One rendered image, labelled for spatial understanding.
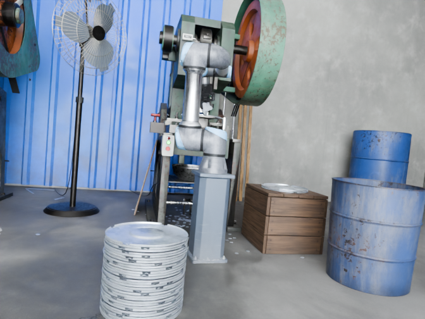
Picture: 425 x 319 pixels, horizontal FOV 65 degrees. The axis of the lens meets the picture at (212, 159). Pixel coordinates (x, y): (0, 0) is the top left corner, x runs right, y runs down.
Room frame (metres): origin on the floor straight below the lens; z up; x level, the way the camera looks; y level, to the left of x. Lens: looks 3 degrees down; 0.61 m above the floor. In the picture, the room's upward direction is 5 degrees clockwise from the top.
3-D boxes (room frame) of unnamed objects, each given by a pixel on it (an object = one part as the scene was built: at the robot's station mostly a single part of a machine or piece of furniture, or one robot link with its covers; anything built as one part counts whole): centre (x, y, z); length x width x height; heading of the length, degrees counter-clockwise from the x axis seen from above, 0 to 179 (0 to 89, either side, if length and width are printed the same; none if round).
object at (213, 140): (1.73, 0.00, 0.62); 0.13 x 0.12 x 0.14; 88
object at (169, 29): (2.49, 0.38, 1.31); 0.22 x 0.12 x 0.22; 13
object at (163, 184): (2.60, 0.43, 0.45); 0.92 x 0.12 x 0.90; 13
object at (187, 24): (2.67, 0.17, 0.83); 0.79 x 0.43 x 1.34; 13
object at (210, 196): (1.73, -0.01, 0.23); 0.19 x 0.19 x 0.45; 17
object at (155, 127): (2.23, 0.39, 0.62); 0.10 x 0.06 x 0.20; 103
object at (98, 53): (2.79, 1.12, 0.80); 1.24 x 0.65 x 1.59; 13
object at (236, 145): (2.72, -0.09, 0.45); 0.92 x 0.12 x 0.90; 13
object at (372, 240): (1.62, -0.81, 0.24); 0.42 x 0.42 x 0.48
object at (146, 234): (1.17, 0.21, 0.26); 0.29 x 0.29 x 0.01
